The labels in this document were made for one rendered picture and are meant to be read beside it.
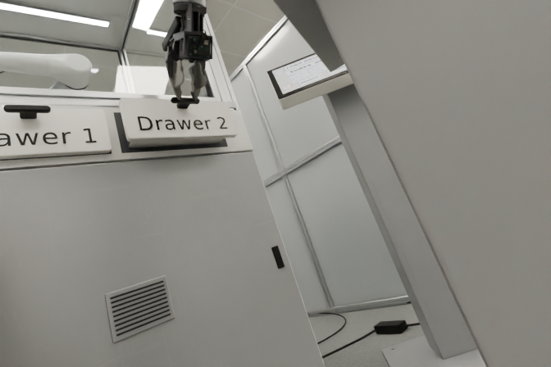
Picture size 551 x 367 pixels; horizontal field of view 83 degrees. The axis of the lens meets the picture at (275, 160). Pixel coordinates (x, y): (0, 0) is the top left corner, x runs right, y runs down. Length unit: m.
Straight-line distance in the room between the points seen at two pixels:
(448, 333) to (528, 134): 0.97
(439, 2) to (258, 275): 0.73
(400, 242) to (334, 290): 1.23
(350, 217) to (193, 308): 1.44
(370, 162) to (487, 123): 0.90
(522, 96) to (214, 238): 0.71
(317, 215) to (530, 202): 2.00
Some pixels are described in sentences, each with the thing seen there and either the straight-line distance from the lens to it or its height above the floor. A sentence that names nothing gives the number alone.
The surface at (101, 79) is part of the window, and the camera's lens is 0.96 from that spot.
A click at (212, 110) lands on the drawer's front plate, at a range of 0.89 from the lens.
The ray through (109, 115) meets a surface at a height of 0.92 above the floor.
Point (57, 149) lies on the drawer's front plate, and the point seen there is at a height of 0.83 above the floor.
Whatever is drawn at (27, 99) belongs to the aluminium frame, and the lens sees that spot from 0.88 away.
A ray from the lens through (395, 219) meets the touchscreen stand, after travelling 1.12.
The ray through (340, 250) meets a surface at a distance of 2.16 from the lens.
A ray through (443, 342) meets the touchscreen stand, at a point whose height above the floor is 0.08.
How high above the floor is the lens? 0.48
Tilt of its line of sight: 16 degrees up
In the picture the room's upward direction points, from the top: 20 degrees counter-clockwise
